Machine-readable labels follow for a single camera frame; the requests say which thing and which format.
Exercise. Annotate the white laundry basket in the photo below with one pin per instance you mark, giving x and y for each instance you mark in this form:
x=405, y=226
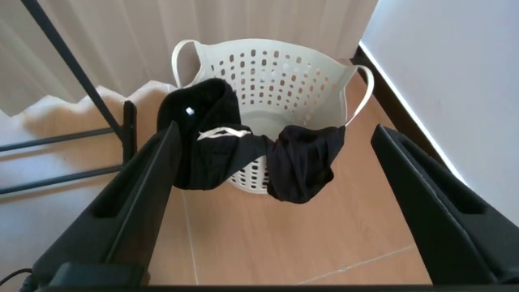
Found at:
x=280, y=117

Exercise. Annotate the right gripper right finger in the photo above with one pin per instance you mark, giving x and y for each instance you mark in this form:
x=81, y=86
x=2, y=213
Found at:
x=446, y=243

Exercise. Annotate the beige curtain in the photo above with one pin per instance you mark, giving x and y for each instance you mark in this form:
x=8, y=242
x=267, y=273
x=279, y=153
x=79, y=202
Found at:
x=121, y=40

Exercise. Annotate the black garment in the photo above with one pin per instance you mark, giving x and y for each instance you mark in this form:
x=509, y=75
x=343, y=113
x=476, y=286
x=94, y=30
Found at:
x=304, y=166

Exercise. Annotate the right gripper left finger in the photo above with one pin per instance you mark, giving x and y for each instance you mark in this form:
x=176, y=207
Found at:
x=73, y=251

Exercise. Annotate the black clothes rack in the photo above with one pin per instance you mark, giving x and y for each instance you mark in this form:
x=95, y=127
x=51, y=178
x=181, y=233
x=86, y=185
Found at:
x=65, y=52

